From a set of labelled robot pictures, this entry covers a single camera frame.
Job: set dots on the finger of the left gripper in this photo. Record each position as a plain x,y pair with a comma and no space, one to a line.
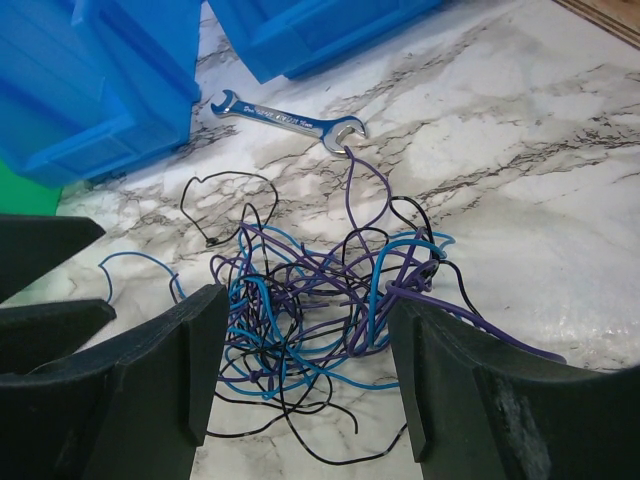
37,334
32,246

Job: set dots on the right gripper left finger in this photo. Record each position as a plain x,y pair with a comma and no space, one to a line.
135,406

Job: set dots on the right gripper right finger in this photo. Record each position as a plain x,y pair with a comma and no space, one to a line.
480,408

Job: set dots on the green plastic bin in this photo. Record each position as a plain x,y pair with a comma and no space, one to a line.
24,197

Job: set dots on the left blue plastic bin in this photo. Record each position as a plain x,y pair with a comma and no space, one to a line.
93,87

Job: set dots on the blue plastic bin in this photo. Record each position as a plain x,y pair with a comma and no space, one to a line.
93,87
288,38

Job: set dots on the small silver open wrench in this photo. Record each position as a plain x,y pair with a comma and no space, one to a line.
331,133

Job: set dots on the right blue plastic bin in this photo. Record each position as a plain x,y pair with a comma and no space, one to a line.
288,38

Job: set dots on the wooden board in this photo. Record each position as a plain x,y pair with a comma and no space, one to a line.
620,18

